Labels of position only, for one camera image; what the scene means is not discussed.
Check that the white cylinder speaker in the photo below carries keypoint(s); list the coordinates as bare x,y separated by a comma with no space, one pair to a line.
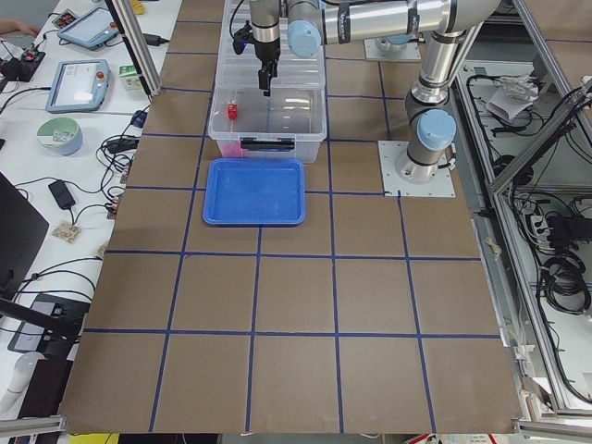
14,392

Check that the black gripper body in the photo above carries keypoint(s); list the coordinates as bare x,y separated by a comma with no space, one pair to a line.
267,51

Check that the blue teach pendant near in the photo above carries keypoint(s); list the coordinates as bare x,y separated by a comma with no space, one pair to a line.
78,86

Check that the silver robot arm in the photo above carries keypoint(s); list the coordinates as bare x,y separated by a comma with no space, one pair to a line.
450,27

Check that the blue plastic tray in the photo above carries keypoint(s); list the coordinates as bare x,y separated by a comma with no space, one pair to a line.
255,192

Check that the black laptop charger brick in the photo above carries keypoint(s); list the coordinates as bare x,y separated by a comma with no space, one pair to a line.
63,197

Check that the blue teach pendant far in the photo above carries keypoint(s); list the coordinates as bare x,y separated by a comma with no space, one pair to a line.
91,30

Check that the clear plastic storage box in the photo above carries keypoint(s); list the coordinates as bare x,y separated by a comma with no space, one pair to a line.
290,123

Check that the green white carton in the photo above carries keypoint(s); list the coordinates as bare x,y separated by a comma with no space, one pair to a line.
129,78

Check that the aluminium frame post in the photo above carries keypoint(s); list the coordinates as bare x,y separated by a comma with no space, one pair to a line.
131,32

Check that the green white round bowl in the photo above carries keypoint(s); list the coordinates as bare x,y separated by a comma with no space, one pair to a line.
60,135

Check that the clear plastic box lid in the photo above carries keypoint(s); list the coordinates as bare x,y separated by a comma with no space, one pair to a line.
298,26

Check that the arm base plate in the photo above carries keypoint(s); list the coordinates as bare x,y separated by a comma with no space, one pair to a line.
403,178

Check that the blue teach pendant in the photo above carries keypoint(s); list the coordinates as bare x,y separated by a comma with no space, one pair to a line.
78,86
91,30

